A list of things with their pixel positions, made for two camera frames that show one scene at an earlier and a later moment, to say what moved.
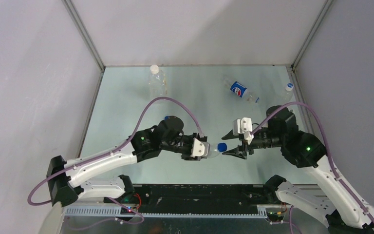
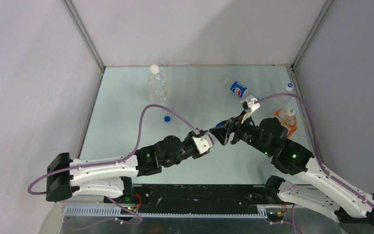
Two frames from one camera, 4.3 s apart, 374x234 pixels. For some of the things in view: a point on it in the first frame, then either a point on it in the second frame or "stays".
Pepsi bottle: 217,148 -> 212,138
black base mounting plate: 164,199 stays
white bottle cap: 289,87 stays
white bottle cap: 154,68 stays
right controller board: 275,216 stays
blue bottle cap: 222,147 -> 220,124
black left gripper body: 180,145 stays
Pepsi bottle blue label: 238,89 stays
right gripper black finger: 230,135 -> 230,121
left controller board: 127,210 stays
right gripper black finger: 238,151 -> 222,134
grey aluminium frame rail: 294,78 stays
